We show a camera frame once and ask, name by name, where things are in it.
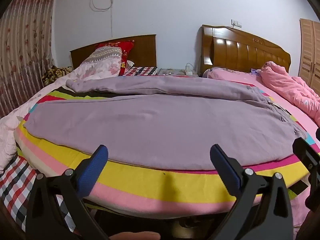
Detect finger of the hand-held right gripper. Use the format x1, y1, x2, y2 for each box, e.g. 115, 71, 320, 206
292, 137, 320, 212

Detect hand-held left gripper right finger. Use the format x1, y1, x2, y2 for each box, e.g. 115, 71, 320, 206
210, 144, 294, 240

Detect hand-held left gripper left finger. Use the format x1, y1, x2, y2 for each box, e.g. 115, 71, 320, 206
25, 144, 110, 240

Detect purple pants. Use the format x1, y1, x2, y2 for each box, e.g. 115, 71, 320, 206
25, 76, 307, 171

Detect person's left hand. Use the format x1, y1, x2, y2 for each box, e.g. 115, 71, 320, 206
110, 231, 161, 240

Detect striped colourful blanket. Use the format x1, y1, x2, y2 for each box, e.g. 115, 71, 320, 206
14, 81, 320, 217

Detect pink bed sheet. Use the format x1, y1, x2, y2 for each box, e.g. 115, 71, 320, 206
202, 67, 320, 155

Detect pink duvet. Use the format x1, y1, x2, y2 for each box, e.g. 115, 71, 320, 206
260, 61, 320, 127

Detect plaid bed sheet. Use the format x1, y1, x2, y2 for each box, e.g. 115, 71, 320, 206
0, 66, 158, 233

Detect light wooden wardrobe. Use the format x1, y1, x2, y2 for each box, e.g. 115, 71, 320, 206
299, 18, 320, 92

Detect tiger print blanket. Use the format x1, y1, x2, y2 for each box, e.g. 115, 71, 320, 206
41, 65, 73, 87

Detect pink floral quilt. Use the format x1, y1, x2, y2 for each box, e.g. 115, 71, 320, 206
0, 46, 123, 174

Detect nightstand with patterned cover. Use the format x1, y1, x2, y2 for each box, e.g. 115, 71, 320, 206
158, 68, 199, 77

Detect panelled glossy wooden headboard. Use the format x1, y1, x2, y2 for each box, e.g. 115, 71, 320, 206
199, 24, 292, 78

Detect red embroidered pillow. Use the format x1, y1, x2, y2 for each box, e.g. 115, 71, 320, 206
94, 40, 135, 76

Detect plain wooden headboard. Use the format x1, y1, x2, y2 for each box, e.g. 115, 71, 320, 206
69, 34, 157, 70

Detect floral striped curtain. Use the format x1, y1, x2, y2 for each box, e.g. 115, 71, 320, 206
0, 0, 59, 118

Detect white wall cable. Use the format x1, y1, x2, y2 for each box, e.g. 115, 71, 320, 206
90, 0, 115, 38

